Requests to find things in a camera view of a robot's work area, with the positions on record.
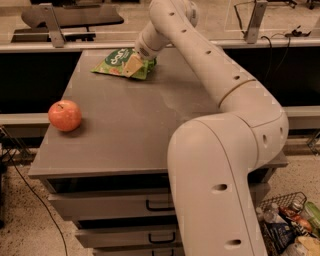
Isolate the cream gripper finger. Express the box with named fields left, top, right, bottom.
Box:
left=122, top=54, right=143, bottom=77

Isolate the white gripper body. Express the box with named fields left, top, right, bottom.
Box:
left=135, top=22, right=169, bottom=60

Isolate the green rice chip bag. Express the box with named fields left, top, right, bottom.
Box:
left=92, top=48, right=157, bottom=80

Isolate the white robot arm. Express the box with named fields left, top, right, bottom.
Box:
left=135, top=0, right=288, bottom=256

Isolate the dark blue snack bag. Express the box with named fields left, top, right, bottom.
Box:
left=266, top=223, right=295, bottom=253

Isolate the dark bench seat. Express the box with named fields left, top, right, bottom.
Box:
left=21, top=5, right=124, bottom=28

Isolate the red apple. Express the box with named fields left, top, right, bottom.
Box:
left=48, top=100, right=82, bottom=132

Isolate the grey drawer cabinet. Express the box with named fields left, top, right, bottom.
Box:
left=27, top=46, right=289, bottom=256

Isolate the clear plastic water bottle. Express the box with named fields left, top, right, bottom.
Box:
left=263, top=203, right=285, bottom=223

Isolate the left metal bracket post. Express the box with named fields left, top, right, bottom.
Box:
left=39, top=3, right=65, bottom=48

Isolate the metal bracket post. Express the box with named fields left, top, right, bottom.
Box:
left=39, top=3, right=65, bottom=48
left=244, top=0, right=268, bottom=44

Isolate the right metal bracket post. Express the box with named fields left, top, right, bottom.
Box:
left=244, top=0, right=268, bottom=44

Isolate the black floor cable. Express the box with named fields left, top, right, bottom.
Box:
left=0, top=128, right=70, bottom=256

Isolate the black wire basket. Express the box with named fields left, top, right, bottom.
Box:
left=251, top=192, right=309, bottom=256

